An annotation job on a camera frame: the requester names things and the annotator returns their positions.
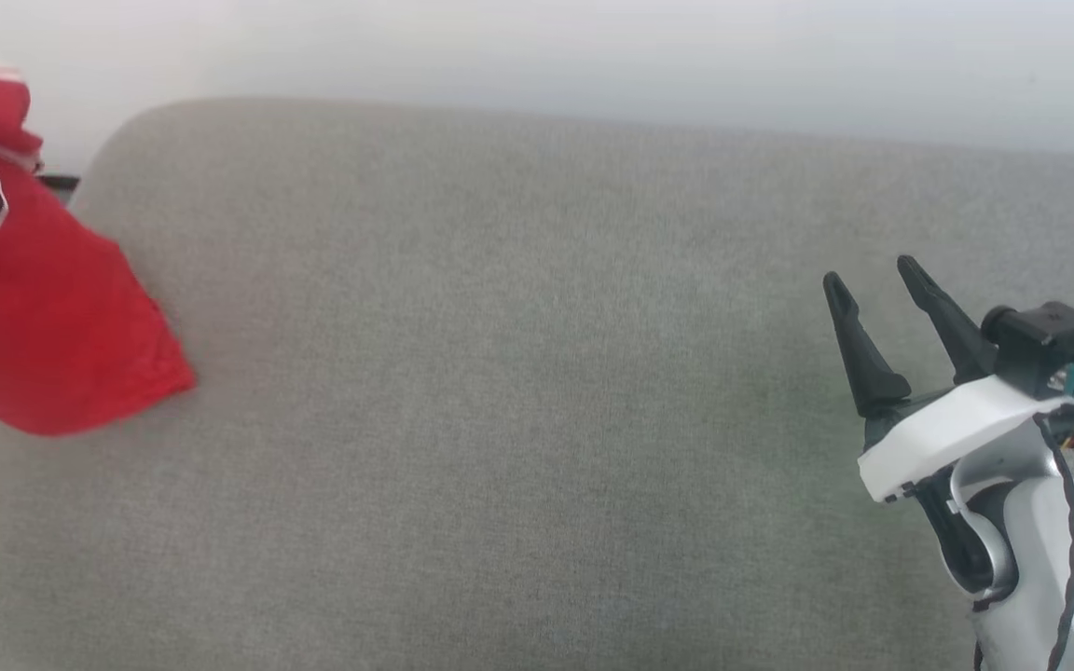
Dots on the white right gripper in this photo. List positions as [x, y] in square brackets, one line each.
[952, 429]

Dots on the red and white jersey garment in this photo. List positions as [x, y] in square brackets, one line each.
[34, 308]

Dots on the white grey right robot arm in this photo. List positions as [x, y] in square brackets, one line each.
[1022, 578]

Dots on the grey fabric sofa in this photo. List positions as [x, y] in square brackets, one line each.
[500, 391]

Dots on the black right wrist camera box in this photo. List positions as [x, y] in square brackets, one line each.
[1050, 340]

